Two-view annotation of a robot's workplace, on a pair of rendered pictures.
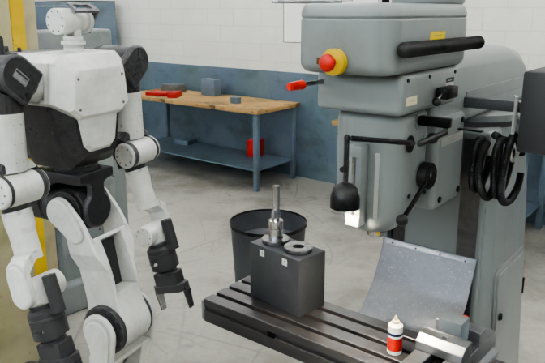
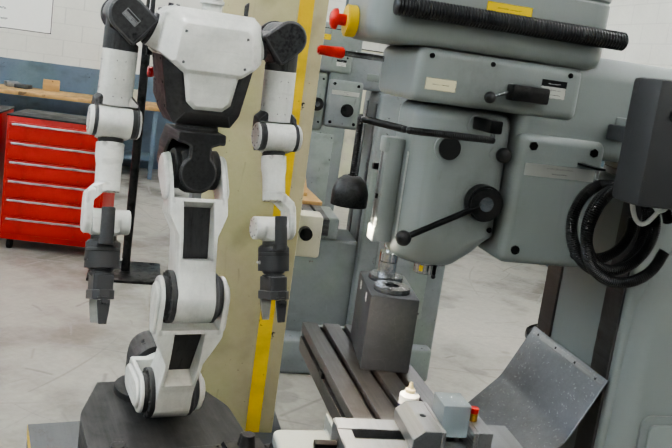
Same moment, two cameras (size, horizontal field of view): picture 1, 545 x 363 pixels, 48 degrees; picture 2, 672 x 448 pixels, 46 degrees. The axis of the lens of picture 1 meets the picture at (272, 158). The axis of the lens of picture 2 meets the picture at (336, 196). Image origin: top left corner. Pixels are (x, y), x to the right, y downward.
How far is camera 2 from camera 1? 112 cm
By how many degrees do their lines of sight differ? 37
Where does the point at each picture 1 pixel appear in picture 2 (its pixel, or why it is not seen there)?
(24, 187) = (110, 119)
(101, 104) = (213, 63)
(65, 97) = (171, 45)
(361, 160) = (386, 156)
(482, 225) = (623, 329)
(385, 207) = (405, 223)
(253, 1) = not seen: outside the picture
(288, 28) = not seen: outside the picture
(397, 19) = not seen: outside the picture
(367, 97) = (400, 75)
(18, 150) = (117, 84)
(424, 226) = (571, 318)
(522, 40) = not seen: outside the picture
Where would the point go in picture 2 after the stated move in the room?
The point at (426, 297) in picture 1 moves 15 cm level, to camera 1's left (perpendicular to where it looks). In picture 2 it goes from (535, 414) to (474, 390)
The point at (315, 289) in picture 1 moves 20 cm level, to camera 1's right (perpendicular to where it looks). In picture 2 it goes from (395, 345) to (467, 374)
